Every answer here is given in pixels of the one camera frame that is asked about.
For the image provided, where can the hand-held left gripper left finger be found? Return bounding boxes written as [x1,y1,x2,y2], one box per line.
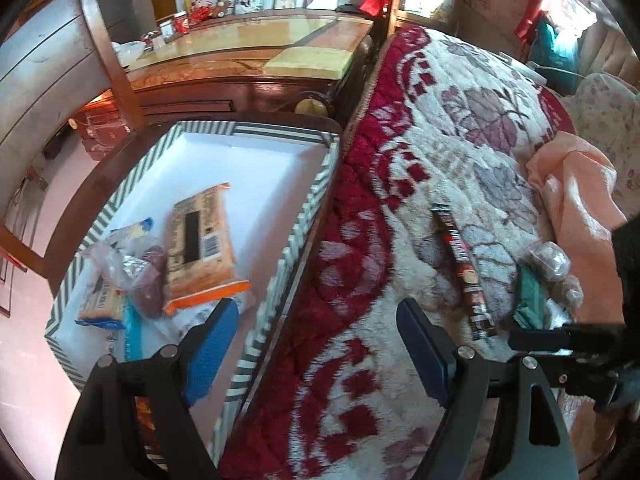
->
[54,297,241,480]

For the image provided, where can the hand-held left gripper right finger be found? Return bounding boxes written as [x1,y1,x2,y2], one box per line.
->
[396,297,581,480]

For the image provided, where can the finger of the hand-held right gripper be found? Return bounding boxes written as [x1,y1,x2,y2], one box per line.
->
[509,322,628,357]

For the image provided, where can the teal snack packet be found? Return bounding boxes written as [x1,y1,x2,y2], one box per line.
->
[514,264,551,331]

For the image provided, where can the beige packet with orange edges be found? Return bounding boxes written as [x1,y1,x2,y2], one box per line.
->
[164,182,252,316]

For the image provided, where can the clear plastic bag of snacks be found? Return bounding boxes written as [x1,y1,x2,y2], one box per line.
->
[90,237,167,319]

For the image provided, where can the white packet with black window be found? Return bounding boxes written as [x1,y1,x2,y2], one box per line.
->
[76,217,153,331]

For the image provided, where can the green striped white box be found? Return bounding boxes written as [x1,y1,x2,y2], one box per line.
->
[44,120,343,466]

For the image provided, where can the clear wrapped candy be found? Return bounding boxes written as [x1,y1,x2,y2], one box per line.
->
[547,275,585,312]
[520,240,572,279]

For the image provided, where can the brown stick packet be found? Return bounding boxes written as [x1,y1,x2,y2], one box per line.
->
[431,203,497,341]

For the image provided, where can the peach cloth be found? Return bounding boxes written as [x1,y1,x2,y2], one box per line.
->
[525,130,630,466]

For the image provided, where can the red and white floral blanket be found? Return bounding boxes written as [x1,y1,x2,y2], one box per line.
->
[220,25,583,480]

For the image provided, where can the floral sofa cushion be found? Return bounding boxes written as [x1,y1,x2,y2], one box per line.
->
[570,0,640,203]

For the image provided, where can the red cardboard box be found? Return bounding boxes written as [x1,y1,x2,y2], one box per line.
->
[75,92,137,162]

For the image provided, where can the teal bag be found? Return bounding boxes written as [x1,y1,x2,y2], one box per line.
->
[529,17,582,97]

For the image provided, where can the wooden dresser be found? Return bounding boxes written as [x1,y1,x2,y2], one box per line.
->
[82,7,376,128]

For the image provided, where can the yellow mat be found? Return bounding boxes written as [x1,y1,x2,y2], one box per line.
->
[264,46,362,81]

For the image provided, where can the wooden chair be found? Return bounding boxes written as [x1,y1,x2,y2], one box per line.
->
[42,0,341,281]

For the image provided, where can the white plastic bag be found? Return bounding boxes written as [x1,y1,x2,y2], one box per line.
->
[112,40,147,67]

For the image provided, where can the white cable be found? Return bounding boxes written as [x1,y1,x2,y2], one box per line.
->
[525,60,592,82]

